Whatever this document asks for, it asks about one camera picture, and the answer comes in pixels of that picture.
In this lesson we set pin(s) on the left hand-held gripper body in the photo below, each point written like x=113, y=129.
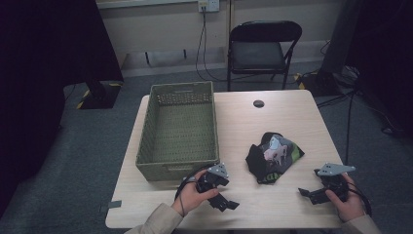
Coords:
x=212, y=180

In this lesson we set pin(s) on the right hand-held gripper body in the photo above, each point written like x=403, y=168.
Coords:
x=336, y=182

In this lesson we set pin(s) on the black printed garment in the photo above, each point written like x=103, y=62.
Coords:
x=272, y=156

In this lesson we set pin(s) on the green woven basket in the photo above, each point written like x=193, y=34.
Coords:
x=178, y=130

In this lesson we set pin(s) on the person's left hand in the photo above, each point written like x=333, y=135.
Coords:
x=191, y=196

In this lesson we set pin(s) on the person's right hand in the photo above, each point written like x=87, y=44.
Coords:
x=353, y=204

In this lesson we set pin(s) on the black stand base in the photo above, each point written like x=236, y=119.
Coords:
x=100, y=96
x=319, y=83

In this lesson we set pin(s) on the grey tape piece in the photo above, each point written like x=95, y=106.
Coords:
x=112, y=204

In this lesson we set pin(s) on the white baseboard panel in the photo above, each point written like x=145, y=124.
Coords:
x=168, y=61

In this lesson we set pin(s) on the dark curtain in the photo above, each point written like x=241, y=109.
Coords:
x=39, y=81
x=386, y=58

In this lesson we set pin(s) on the black folding chair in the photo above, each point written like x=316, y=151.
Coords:
x=256, y=53

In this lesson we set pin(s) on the grey upright column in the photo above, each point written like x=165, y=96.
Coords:
x=341, y=35

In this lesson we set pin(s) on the white wall socket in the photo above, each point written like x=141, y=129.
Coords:
x=209, y=5

